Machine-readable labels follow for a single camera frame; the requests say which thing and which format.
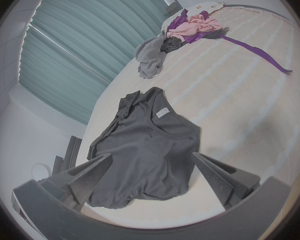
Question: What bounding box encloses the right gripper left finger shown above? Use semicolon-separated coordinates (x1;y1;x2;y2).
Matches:
40;153;113;206

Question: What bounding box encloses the black T-shirt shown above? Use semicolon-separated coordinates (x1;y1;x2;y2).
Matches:
86;86;202;209

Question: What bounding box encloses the white printed pillow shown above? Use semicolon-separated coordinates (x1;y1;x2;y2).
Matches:
161;1;225;33

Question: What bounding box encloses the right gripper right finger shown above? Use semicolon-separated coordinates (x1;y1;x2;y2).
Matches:
191;151;261;207

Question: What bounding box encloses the grey garment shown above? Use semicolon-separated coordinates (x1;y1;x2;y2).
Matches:
135;36;167;79

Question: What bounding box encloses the blue-green curtain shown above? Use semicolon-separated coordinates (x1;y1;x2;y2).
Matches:
31;0;173;81
16;25;111;126

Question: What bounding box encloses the bed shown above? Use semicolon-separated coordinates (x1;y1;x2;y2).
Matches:
81;0;300;228

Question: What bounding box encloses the black dressing table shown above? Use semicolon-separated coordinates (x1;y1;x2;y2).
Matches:
52;155;65;178

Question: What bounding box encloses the pile of clothes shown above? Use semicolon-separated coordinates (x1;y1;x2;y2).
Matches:
162;9;293;74

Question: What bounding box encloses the black chest of drawers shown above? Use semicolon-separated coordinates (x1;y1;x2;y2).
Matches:
64;135;83;171

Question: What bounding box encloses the grey bedside table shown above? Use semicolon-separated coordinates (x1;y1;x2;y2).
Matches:
164;1;178;16

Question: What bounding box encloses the round white-framed mirror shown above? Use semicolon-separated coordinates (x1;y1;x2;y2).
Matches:
31;163;50;181

